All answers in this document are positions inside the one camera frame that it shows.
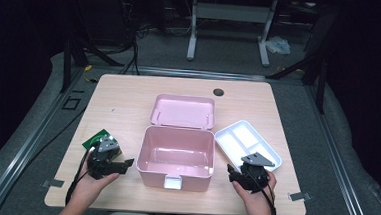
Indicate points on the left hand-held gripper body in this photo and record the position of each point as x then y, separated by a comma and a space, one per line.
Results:
103, 160

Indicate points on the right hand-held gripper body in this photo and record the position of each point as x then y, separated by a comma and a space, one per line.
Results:
253, 173

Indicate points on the person's right hand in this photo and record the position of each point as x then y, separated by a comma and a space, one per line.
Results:
256, 200

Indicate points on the person's left hand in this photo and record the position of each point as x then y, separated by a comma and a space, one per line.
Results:
88, 186

